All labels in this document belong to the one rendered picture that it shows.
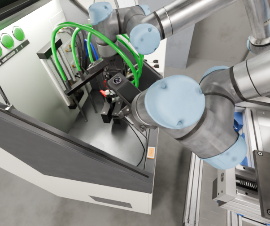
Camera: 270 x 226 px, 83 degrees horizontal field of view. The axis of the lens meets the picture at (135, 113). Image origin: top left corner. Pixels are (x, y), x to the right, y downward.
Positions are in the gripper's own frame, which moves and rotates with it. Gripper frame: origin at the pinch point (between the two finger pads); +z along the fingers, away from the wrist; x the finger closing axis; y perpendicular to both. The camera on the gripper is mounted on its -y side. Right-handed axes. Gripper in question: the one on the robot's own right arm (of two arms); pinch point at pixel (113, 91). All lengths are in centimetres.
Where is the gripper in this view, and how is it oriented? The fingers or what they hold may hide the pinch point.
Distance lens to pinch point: 74.8
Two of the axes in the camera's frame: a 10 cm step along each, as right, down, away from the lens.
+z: 0.7, 6.4, 7.6
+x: 1.7, -7.6, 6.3
